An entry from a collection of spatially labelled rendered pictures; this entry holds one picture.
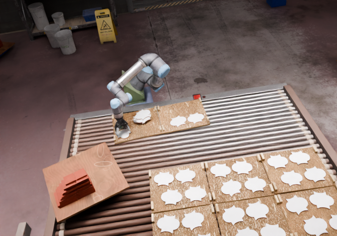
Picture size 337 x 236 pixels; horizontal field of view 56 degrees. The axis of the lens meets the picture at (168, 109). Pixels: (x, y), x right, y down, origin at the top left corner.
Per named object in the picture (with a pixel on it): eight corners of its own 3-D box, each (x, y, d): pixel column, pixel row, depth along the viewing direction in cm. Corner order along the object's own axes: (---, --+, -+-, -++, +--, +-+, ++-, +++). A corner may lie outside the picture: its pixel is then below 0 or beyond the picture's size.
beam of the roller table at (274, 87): (72, 119, 305) (70, 114, 301) (285, 87, 307) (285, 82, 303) (70, 125, 298) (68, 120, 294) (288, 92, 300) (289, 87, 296)
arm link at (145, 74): (140, 73, 311) (148, 63, 306) (149, 82, 310) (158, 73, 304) (135, 75, 301) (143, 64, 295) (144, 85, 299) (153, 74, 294)
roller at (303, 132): (69, 168, 255) (67, 164, 251) (307, 132, 257) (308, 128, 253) (68, 173, 251) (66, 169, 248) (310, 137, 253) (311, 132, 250)
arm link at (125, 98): (124, 87, 256) (115, 94, 250) (134, 97, 255) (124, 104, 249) (122, 92, 263) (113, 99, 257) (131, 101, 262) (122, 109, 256)
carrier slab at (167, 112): (157, 108, 293) (157, 107, 292) (200, 100, 296) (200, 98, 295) (163, 134, 267) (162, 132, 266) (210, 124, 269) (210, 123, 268)
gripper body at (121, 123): (120, 132, 259) (116, 121, 251) (116, 126, 265) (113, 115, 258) (128, 128, 261) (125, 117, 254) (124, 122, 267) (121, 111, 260)
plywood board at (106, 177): (42, 170, 236) (42, 169, 235) (105, 143, 251) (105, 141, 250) (58, 223, 201) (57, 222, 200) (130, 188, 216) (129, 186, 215)
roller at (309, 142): (67, 179, 247) (65, 174, 244) (313, 141, 249) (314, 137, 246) (66, 184, 243) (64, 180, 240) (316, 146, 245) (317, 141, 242)
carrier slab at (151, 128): (112, 117, 290) (112, 116, 289) (156, 108, 293) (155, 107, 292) (115, 144, 264) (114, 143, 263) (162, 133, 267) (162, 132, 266)
